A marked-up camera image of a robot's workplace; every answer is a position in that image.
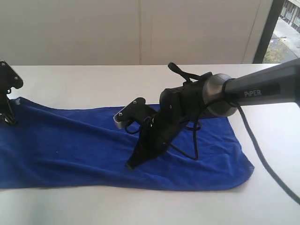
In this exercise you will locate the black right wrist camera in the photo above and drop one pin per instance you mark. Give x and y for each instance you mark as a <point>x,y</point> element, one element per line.
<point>135,111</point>

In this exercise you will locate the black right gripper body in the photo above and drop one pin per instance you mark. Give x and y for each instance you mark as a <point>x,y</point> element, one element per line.
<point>178,107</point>

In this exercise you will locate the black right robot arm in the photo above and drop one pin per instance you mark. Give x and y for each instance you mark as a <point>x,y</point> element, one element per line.
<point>216,95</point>

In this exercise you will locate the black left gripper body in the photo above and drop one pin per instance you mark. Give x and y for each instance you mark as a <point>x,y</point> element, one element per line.
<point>5,107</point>

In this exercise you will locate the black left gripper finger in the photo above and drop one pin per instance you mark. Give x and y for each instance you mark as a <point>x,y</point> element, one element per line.
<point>8,119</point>

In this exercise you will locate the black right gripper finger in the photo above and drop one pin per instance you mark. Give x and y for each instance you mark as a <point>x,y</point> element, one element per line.
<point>140,156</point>

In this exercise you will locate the black window frame post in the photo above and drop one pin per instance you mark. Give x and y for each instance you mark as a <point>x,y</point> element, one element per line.
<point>267,32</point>

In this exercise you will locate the blue microfibre cloth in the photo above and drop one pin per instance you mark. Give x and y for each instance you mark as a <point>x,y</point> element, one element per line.
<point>53,148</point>

